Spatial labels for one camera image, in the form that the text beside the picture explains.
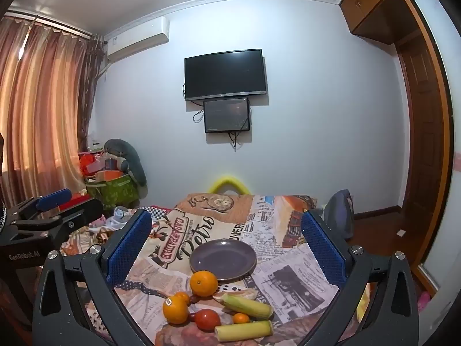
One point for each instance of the small white floor object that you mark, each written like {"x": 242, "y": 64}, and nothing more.
{"x": 401, "y": 232}

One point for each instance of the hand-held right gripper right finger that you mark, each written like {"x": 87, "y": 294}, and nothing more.
{"x": 322, "y": 248}

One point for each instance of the heap of clothes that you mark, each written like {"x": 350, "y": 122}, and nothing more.
{"x": 119, "y": 214}

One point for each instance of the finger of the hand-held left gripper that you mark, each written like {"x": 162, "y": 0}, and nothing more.
{"x": 54, "y": 198}
{"x": 77, "y": 216}

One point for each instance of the wooden overhead cabinet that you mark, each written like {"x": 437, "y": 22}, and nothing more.
{"x": 374, "y": 3}

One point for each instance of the wall television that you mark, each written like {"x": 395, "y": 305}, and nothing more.
{"x": 226, "y": 74}

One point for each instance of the grey round plate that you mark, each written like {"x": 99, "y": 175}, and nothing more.
{"x": 223, "y": 257}

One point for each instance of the red gift boxes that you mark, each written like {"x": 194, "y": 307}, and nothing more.
{"x": 94, "y": 164}

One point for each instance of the red box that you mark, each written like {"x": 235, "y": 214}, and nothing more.
{"x": 74, "y": 200}

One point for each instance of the corn cob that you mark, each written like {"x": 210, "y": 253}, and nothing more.
{"x": 245, "y": 331}
{"x": 248, "y": 307}

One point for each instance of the small black monitor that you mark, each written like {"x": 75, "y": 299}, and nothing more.
{"x": 227, "y": 115}

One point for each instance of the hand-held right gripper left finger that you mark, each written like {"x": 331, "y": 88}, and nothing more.
{"x": 129, "y": 247}

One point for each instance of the red tomato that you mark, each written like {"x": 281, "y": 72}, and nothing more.
{"x": 207, "y": 320}

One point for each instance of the white air conditioner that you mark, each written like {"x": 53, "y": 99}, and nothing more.
{"x": 138, "y": 39}

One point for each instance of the small dark red fruit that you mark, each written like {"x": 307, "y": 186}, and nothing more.
{"x": 194, "y": 298}
{"x": 192, "y": 318}

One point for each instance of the large orange with sticker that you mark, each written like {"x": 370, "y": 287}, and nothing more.
{"x": 175, "y": 310}

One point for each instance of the pink orange curtain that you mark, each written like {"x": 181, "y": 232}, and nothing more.
{"x": 39, "y": 108}

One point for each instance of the small tangerine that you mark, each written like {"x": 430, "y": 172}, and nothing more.
{"x": 183, "y": 296}
{"x": 241, "y": 318}

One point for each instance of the peeled pomelo piece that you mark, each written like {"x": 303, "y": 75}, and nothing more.
{"x": 239, "y": 293}

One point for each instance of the printed blanket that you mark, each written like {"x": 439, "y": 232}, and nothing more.
{"x": 284, "y": 270}

